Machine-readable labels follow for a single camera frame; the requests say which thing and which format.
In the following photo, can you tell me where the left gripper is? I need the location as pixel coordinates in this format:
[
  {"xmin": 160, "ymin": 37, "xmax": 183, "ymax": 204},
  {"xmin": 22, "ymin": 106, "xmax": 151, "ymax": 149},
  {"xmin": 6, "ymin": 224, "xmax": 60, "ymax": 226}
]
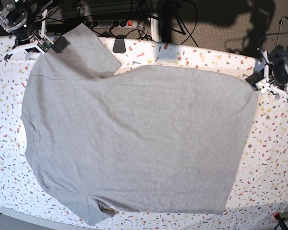
[{"xmin": 245, "ymin": 49, "xmax": 288, "ymax": 103}]

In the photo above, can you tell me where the grey T-shirt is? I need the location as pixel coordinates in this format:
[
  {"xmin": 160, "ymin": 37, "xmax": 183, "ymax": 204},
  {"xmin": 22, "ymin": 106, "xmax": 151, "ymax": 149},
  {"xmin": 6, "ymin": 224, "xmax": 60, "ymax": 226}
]
[{"xmin": 21, "ymin": 24, "xmax": 258, "ymax": 225}]

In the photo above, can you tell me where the black table clamp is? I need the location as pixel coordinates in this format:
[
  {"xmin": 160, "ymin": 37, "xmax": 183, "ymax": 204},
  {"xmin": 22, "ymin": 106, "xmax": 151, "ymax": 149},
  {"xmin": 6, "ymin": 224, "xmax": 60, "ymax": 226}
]
[{"xmin": 112, "ymin": 35, "xmax": 126, "ymax": 54}]

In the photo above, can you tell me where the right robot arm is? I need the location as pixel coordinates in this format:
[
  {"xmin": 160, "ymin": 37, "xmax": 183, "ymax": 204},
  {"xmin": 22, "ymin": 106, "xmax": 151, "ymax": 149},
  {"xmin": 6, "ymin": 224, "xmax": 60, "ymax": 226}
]
[{"xmin": 0, "ymin": 0, "xmax": 60, "ymax": 61}]

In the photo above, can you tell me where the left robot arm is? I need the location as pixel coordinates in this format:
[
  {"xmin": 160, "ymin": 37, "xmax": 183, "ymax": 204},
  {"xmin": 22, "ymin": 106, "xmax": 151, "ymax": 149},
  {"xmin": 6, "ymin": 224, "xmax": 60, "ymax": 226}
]
[{"xmin": 245, "ymin": 32, "xmax": 288, "ymax": 103}]

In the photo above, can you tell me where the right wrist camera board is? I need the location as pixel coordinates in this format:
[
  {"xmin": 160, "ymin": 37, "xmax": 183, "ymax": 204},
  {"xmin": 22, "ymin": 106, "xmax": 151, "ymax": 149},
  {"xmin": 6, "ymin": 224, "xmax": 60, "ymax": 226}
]
[{"xmin": 38, "ymin": 36, "xmax": 53, "ymax": 52}]

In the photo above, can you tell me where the black cable bundle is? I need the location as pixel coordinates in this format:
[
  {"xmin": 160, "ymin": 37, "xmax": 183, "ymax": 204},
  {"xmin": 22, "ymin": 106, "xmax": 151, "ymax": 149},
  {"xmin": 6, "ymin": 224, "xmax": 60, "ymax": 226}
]
[{"xmin": 109, "ymin": 0, "xmax": 200, "ymax": 47}]

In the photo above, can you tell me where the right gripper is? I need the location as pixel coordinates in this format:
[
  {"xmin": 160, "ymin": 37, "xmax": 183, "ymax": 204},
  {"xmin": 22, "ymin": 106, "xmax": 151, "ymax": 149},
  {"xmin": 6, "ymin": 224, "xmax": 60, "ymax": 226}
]
[{"xmin": 4, "ymin": 23, "xmax": 69, "ymax": 61}]

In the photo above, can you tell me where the grey metal stand frame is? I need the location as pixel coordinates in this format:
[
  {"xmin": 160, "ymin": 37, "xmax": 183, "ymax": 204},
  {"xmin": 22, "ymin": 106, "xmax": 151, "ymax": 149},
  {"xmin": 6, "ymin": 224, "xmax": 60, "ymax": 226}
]
[{"xmin": 276, "ymin": 15, "xmax": 288, "ymax": 47}]

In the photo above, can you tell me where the red black spring clamp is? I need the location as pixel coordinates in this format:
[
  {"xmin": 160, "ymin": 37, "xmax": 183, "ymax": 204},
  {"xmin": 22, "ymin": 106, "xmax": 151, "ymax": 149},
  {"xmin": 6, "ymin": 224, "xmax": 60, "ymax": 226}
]
[{"xmin": 273, "ymin": 212, "xmax": 288, "ymax": 230}]

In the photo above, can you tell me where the white power strip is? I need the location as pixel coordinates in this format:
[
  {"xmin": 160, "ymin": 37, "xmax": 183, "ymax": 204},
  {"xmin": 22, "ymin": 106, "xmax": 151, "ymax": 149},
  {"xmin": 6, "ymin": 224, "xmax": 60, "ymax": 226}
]
[{"xmin": 84, "ymin": 20, "xmax": 138, "ymax": 29}]

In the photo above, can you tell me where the terrazzo pattern table cloth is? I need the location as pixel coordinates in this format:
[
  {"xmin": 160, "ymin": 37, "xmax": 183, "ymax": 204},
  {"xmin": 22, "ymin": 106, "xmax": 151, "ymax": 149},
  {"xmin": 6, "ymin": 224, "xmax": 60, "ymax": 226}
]
[{"xmin": 0, "ymin": 36, "xmax": 288, "ymax": 230}]

